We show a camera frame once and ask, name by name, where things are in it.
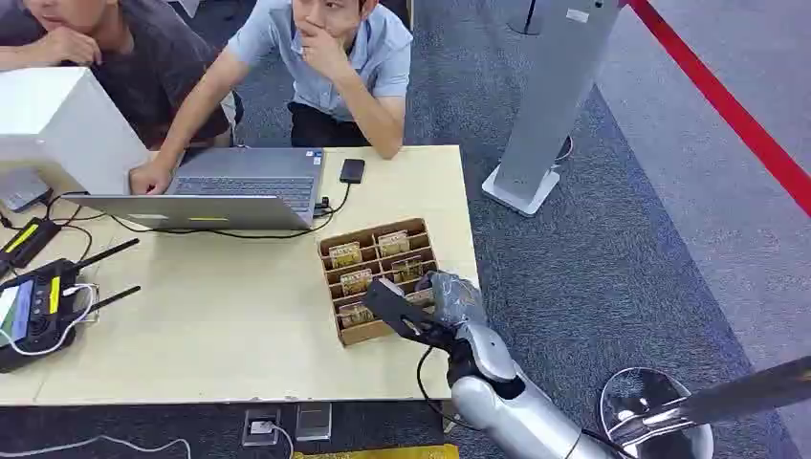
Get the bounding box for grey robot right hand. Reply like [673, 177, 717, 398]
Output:
[420, 270, 491, 329]

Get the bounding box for chrome round base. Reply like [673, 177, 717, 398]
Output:
[598, 366, 716, 459]

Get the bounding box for person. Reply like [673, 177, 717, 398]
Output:
[128, 0, 414, 196]
[0, 0, 245, 151]

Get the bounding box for grey laptop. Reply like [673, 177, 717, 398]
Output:
[61, 146, 327, 232]

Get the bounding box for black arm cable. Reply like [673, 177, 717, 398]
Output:
[415, 345, 480, 433]

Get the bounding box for white box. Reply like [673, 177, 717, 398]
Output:
[0, 66, 151, 196]

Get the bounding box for grey flat device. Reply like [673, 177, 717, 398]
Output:
[0, 167, 54, 214]

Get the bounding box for black laptop cable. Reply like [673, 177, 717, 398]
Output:
[109, 182, 354, 241]

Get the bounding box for black device with yellow label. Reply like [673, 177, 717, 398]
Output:
[0, 217, 63, 277]

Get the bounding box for black router with antennas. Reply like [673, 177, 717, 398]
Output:
[0, 237, 142, 375]

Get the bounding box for silver floor plate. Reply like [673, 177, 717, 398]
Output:
[294, 403, 333, 443]

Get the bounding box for white floor cable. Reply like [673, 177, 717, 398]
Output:
[0, 433, 193, 459]

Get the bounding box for wooden card box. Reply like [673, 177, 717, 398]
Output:
[317, 217, 442, 348]

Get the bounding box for dark metal bar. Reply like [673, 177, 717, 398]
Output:
[607, 354, 811, 445]

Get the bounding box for red barrier tape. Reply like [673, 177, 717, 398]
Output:
[624, 0, 811, 221]

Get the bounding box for grey standing pillar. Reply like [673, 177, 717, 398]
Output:
[481, 0, 626, 218]

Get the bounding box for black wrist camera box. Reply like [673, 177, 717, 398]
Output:
[361, 277, 459, 358]

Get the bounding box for black phone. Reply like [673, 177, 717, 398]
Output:
[339, 158, 367, 186]

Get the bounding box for yellow mat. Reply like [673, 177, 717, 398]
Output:
[291, 444, 461, 459]

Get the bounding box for floor socket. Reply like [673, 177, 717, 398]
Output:
[241, 408, 282, 448]

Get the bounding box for black stand base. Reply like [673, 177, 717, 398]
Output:
[506, 0, 553, 37]

